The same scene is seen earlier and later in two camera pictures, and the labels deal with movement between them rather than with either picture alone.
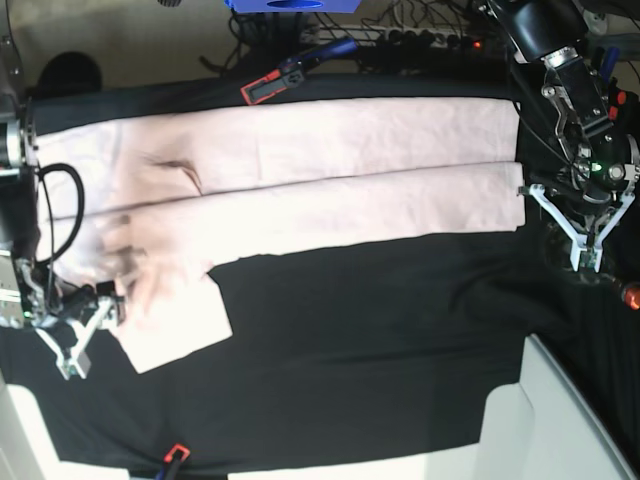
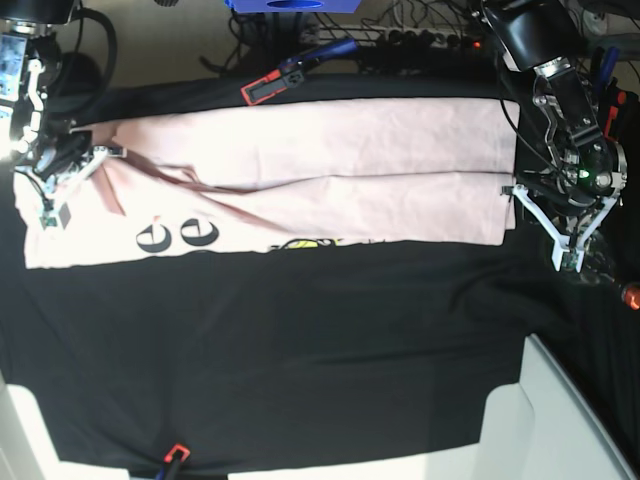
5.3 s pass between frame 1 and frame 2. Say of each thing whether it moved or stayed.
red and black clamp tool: stayed
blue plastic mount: stayed
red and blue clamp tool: stayed
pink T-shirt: moved
